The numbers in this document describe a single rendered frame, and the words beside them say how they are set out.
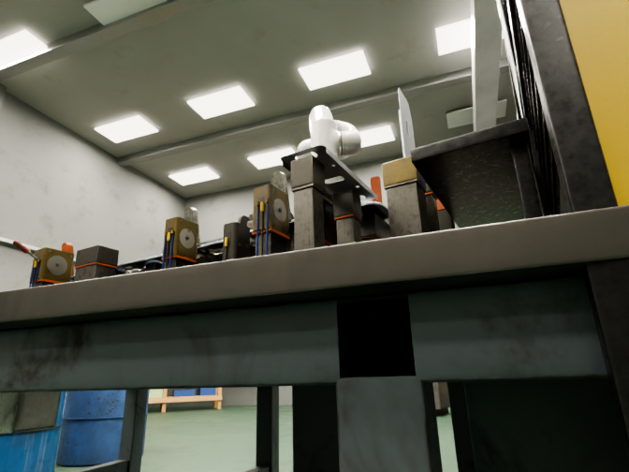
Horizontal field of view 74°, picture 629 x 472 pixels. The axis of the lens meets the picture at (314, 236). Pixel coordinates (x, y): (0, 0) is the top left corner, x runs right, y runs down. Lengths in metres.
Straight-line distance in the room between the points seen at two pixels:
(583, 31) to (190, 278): 0.52
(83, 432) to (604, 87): 3.86
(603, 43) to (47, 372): 0.75
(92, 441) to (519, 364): 3.74
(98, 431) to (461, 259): 3.73
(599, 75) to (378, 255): 0.34
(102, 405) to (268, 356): 3.54
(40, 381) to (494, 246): 0.53
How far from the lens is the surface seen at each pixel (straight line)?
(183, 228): 1.28
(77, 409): 4.02
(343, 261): 0.37
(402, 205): 0.95
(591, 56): 0.59
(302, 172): 0.80
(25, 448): 3.26
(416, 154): 0.89
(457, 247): 0.36
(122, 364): 0.53
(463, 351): 0.38
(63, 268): 1.80
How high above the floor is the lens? 0.59
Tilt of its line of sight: 19 degrees up
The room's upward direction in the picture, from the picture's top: 2 degrees counter-clockwise
